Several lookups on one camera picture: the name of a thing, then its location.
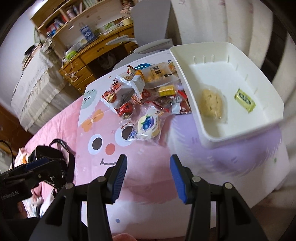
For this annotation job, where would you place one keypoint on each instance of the blue foil snack packet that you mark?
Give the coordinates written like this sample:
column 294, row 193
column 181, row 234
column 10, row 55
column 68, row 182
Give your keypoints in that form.
column 141, row 66

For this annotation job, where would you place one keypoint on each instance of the pink cushion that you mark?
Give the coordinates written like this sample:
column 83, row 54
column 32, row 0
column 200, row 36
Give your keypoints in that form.
column 53, row 129

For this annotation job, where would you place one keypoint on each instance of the wooden desk with drawers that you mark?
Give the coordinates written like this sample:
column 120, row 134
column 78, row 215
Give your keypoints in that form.
column 92, row 53

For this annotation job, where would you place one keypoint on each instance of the wastebasket with plastic liner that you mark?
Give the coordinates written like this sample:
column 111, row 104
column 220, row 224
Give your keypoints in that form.
column 106, row 60

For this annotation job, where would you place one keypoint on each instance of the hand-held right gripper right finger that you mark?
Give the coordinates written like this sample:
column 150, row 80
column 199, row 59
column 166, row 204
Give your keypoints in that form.
column 178, row 180

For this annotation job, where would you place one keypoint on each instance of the grey office chair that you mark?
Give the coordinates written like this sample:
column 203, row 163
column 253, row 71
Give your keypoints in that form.
column 150, row 25

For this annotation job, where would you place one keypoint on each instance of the round red snack packet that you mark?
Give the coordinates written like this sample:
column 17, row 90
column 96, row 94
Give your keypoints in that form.
column 126, row 110

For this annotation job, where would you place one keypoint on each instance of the white plastic bin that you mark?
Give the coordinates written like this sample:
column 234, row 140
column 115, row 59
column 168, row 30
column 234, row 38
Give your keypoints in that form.
column 231, row 58

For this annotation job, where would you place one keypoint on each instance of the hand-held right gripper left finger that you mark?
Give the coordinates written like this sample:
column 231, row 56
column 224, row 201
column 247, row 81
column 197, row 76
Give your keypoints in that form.
column 118, row 179

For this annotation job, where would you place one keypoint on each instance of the yellow green candy packet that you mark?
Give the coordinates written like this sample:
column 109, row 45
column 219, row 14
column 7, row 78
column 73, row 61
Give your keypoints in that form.
column 245, row 100

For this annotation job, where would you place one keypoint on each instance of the white lace cloth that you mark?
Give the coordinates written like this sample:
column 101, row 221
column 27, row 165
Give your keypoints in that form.
column 34, row 92

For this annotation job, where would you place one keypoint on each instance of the brown white snowflake packet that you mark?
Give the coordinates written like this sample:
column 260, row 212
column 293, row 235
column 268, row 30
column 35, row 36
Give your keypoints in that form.
column 182, row 105

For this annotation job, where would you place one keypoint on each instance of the blue box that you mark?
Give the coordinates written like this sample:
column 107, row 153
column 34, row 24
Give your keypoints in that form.
column 87, row 32

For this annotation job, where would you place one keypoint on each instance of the gold candy packet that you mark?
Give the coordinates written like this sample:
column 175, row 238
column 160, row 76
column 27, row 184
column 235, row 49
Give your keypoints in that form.
column 167, row 90

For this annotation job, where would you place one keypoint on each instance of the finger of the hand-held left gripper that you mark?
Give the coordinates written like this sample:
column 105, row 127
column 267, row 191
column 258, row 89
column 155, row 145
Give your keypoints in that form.
column 37, row 164

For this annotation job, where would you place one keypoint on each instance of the blue yellow cake packet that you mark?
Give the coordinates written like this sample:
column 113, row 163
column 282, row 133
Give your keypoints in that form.
column 146, row 125

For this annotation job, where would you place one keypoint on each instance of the red white fruit print packet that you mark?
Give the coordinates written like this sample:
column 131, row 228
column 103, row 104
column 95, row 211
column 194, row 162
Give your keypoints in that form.
column 113, row 95

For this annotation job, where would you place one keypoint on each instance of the pale cookie in clear packet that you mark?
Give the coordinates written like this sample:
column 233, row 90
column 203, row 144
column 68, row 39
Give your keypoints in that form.
column 211, row 103

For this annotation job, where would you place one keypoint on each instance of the yellow cubes clear packet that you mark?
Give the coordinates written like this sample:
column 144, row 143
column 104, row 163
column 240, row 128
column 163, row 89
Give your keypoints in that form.
column 155, row 73

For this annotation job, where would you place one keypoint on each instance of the dark dates clear packet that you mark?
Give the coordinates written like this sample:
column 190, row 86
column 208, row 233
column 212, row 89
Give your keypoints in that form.
column 164, row 103

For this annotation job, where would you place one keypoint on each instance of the green tissue pack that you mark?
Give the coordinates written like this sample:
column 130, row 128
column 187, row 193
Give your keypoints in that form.
column 70, row 54

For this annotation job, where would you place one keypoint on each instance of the wooden bookshelf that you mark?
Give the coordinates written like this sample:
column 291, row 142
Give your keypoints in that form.
column 57, row 16

